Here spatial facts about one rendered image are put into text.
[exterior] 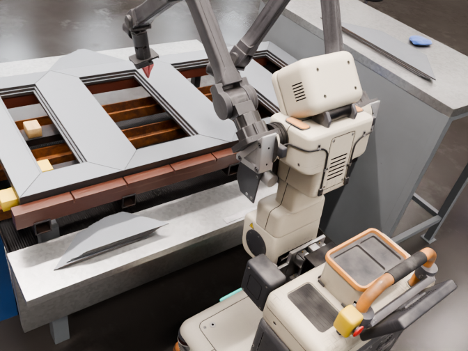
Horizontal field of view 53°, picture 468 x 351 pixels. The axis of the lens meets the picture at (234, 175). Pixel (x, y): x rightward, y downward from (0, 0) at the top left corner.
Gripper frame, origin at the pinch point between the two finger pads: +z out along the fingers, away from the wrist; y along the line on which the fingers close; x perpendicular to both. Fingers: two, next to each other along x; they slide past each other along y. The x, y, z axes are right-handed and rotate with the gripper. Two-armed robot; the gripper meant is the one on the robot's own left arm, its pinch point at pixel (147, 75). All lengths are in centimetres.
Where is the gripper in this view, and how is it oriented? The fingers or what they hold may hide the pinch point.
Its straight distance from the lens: 195.3
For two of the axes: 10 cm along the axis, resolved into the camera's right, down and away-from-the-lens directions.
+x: 5.7, 6.0, -5.7
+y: -8.2, 4.3, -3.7
